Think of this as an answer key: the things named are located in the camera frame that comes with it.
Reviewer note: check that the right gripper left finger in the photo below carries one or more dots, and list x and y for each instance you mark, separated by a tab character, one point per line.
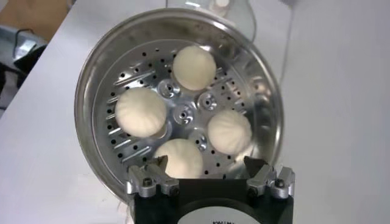
143	183

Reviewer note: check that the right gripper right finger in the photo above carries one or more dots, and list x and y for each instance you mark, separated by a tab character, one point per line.
281	183

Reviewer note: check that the white steamed baozi bun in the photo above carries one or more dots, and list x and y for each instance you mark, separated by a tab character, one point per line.
230	131
182	158
194	67
140	112

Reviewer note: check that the perforated steel steamer basket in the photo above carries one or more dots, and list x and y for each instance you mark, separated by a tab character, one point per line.
100	76

